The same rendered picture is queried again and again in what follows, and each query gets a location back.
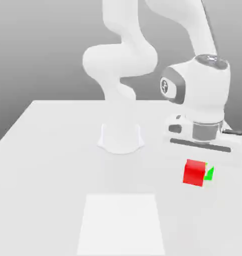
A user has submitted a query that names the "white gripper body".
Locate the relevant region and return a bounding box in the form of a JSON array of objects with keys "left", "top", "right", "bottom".
[{"left": 166, "top": 135, "right": 239, "bottom": 168}]

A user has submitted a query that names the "small red cube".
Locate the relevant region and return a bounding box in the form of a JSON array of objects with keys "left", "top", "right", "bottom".
[{"left": 182, "top": 158, "right": 207, "bottom": 188}]

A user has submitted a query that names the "small green cube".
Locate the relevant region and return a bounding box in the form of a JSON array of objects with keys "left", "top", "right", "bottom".
[{"left": 203, "top": 162, "right": 214, "bottom": 181}]

